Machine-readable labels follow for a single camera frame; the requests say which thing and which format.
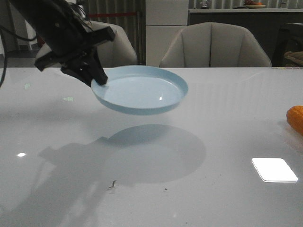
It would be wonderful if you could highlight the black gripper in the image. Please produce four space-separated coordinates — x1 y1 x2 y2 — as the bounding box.
42 9 115 87

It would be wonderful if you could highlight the light blue round plate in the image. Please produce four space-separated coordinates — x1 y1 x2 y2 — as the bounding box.
90 65 188 115

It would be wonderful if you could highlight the orange corn cob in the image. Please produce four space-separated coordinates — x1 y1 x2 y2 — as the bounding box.
286 105 303 135

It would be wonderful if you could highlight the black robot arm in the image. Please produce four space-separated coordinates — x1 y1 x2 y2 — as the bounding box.
11 0 115 86

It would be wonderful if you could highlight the left grey upholstered chair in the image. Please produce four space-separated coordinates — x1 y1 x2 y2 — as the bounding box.
34 20 137 68

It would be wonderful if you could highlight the grey upholstered chair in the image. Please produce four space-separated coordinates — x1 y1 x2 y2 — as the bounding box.
34 20 137 68
160 22 272 68

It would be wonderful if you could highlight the red barrier belt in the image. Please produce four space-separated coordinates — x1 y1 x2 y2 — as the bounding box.
89 12 137 18

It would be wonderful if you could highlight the white cabinet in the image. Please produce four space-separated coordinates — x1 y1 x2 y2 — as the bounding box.
145 0 189 66

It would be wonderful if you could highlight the right grey upholstered chair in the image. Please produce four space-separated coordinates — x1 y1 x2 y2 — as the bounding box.
160 22 272 68

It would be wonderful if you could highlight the fruit bowl on counter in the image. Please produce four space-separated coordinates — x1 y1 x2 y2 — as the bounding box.
243 0 266 9

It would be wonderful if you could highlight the dark counter with white top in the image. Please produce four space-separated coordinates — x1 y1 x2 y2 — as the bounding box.
188 9 303 60

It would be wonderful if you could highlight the dark chair at right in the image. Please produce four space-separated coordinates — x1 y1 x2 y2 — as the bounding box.
271 23 303 67

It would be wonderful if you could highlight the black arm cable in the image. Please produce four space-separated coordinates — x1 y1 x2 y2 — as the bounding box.
0 0 38 88

